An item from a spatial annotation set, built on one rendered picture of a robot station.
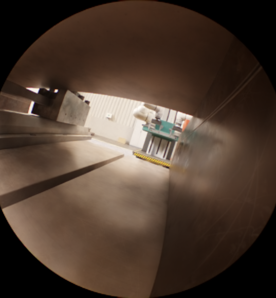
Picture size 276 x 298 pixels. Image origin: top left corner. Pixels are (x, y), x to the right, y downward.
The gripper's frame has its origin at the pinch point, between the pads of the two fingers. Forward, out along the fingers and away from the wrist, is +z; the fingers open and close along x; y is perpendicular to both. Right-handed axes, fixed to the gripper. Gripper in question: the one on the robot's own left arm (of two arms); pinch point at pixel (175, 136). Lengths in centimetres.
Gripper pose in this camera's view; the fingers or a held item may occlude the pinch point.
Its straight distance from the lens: 132.7
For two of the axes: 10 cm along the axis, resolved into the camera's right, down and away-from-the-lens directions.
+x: 9.4, 3.1, -1.5
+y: -1.6, 0.3, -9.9
